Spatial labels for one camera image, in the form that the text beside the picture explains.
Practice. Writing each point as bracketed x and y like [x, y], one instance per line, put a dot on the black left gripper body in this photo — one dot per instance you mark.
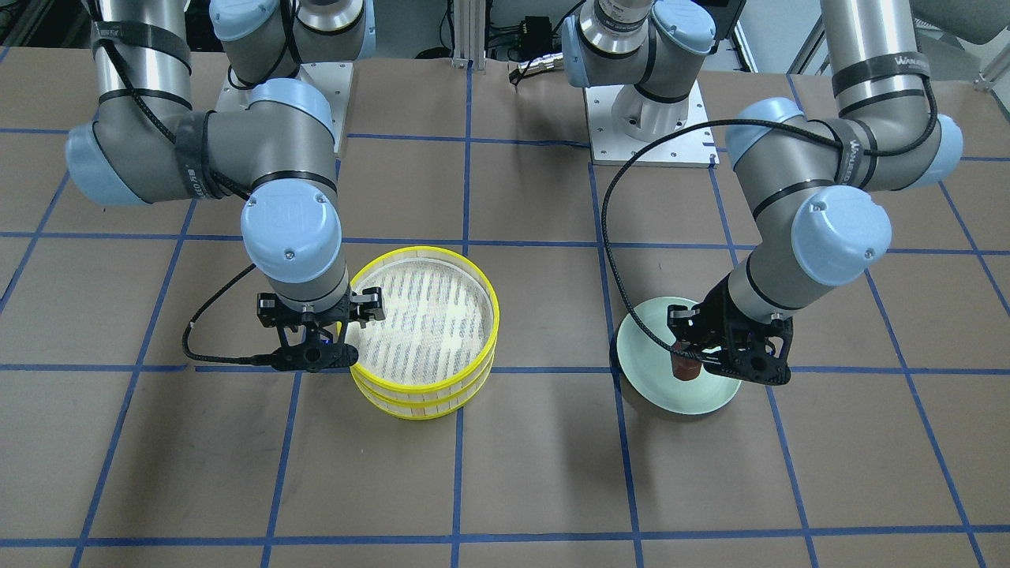
[680, 318]

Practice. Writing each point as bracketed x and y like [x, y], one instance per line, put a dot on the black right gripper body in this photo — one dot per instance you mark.
[269, 308]

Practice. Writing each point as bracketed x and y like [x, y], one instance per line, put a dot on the dark brown bun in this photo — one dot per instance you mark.
[684, 363]

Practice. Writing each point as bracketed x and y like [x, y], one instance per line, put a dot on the yellow steamer layer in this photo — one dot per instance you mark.
[422, 405]
[442, 317]

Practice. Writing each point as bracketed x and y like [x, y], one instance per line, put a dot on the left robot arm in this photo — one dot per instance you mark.
[807, 182]

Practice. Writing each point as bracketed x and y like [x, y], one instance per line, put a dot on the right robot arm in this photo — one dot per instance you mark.
[149, 144]

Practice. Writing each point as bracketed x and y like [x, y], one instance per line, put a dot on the light green plate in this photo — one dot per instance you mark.
[649, 369]

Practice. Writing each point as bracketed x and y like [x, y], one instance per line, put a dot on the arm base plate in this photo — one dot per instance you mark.
[621, 122]
[332, 79]

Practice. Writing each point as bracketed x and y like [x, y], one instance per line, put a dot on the aluminium frame post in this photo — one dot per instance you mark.
[469, 20]

